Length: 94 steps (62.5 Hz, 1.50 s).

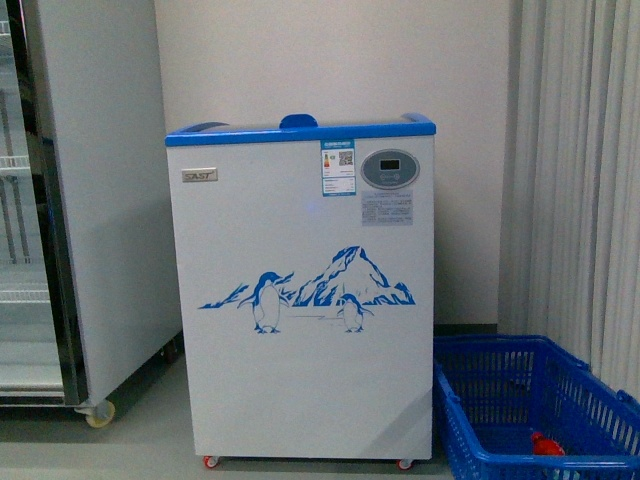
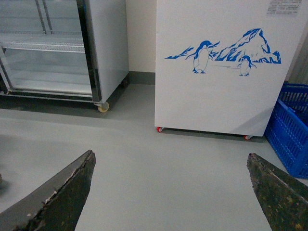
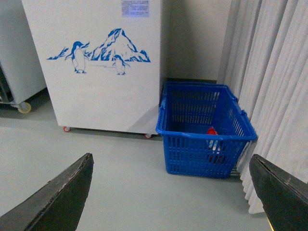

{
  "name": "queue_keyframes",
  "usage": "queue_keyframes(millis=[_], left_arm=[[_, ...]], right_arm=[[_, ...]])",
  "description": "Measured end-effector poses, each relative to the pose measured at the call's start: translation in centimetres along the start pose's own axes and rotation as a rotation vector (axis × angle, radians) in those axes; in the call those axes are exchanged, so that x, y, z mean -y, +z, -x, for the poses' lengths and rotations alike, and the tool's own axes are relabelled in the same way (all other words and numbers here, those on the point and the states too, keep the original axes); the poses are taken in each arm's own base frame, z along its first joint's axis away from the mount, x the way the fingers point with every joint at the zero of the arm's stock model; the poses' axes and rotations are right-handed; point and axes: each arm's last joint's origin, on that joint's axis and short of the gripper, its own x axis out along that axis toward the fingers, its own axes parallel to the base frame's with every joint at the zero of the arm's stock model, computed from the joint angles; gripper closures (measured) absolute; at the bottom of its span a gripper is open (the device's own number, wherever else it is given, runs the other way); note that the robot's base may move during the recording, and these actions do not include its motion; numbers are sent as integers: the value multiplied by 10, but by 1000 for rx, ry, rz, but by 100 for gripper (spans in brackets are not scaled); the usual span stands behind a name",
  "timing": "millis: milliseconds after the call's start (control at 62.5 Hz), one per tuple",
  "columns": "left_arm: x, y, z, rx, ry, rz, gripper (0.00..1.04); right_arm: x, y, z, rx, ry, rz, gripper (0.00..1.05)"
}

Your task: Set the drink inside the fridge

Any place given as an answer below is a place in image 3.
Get white chest freezer with penguins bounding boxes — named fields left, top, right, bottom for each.
left=22, top=0, right=165, bottom=137

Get blue plastic shopping basket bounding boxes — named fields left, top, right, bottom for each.
left=156, top=81, right=257, bottom=179

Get red drink bottle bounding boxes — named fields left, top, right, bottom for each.
left=206, top=127, right=223, bottom=164

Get white upright display fridge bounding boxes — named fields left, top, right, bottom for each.
left=0, top=0, right=46, bottom=114

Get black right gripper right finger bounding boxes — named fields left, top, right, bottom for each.
left=249, top=154, right=308, bottom=231

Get white vertical blinds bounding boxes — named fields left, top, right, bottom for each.
left=218, top=0, right=308, bottom=214

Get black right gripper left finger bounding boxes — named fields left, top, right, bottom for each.
left=0, top=153, right=94, bottom=231

